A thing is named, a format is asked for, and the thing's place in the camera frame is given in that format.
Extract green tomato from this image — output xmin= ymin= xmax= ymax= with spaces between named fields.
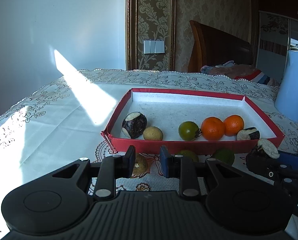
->
xmin=177 ymin=150 xmax=199 ymax=162
xmin=178 ymin=121 xmax=202 ymax=141

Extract dark sugarcane piece tall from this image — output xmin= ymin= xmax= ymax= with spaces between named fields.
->
xmin=245 ymin=138 xmax=280 ymax=178

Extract tan longan fruit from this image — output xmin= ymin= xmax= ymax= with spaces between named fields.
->
xmin=132 ymin=153 xmax=148 ymax=178
xmin=143 ymin=126 xmax=163 ymax=141

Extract green cucumber chunk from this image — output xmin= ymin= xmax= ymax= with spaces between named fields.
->
xmin=212 ymin=148 xmax=234 ymax=166

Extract orange mandarin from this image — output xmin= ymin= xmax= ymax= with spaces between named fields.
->
xmin=201 ymin=116 xmax=225 ymax=141
xmin=223 ymin=115 xmax=244 ymax=137

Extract dark sugarcane piece round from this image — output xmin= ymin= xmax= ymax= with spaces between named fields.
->
xmin=121 ymin=112 xmax=147 ymax=139

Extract light blue electric kettle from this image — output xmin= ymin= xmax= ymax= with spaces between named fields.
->
xmin=275 ymin=48 xmax=298 ymax=122

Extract red shallow cardboard tray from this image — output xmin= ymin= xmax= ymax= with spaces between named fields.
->
xmin=101 ymin=88 xmax=284 ymax=155

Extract floral lace tablecloth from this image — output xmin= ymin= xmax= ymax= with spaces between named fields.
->
xmin=0 ymin=69 xmax=298 ymax=239

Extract bedding pile on bed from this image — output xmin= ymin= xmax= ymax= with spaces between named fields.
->
xmin=201 ymin=61 xmax=281 ymax=86

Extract wooden bed headboard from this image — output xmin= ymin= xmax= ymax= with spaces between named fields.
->
xmin=188 ymin=20 xmax=253 ymax=73

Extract sliding wardrobe doors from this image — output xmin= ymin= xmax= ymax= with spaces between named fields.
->
xmin=256 ymin=12 xmax=298 ymax=82

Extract white wall switch panel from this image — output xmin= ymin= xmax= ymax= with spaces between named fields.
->
xmin=143 ymin=40 xmax=165 ymax=54

